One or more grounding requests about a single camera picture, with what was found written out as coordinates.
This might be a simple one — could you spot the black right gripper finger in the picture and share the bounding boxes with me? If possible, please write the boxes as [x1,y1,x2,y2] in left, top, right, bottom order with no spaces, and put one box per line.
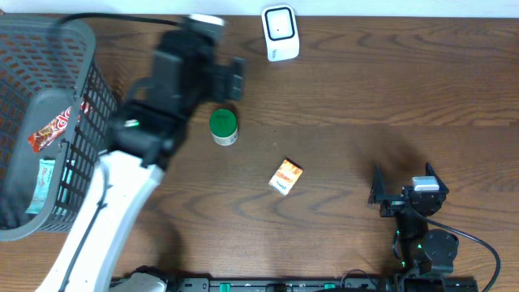
[368,165,385,204]
[425,162,449,194]

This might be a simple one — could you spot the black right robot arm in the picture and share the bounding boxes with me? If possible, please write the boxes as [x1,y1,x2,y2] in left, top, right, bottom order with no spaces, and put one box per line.
[368,163,459,277]

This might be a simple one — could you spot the red snack wrapper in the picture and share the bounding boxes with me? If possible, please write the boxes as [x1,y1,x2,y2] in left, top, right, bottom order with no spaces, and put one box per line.
[27,106,71,153]

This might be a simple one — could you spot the orange small box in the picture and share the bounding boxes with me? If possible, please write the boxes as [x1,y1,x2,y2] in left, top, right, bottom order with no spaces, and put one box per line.
[268,159,303,195]

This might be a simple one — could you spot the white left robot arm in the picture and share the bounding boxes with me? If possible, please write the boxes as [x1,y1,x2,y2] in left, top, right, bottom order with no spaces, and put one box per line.
[38,28,244,291]

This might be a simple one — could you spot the white barcode scanner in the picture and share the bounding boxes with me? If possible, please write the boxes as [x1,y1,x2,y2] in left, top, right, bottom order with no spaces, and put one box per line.
[261,4,300,62]

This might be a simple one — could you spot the dark grey plastic basket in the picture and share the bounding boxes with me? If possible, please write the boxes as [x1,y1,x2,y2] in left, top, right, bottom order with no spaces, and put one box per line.
[1,15,117,242]

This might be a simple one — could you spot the green lid jar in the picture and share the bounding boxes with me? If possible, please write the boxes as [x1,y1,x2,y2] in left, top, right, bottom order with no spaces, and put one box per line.
[209,109,238,146]

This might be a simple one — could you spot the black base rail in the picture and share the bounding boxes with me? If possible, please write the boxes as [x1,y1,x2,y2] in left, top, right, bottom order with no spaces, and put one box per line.
[109,277,479,292]

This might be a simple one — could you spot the mint green wipes pack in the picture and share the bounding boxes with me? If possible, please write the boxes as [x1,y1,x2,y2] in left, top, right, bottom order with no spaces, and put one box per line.
[25,159,72,215]

